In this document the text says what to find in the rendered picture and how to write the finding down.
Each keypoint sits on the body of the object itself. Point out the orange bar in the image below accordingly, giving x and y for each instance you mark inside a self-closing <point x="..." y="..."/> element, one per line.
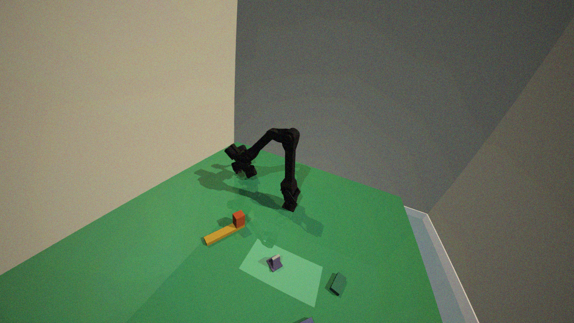
<point x="238" y="223"/>

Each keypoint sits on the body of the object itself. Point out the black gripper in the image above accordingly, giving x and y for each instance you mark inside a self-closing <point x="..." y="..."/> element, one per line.
<point x="251" y="171"/>

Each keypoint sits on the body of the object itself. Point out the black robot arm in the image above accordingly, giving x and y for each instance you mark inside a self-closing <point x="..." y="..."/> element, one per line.
<point x="289" y="139"/>

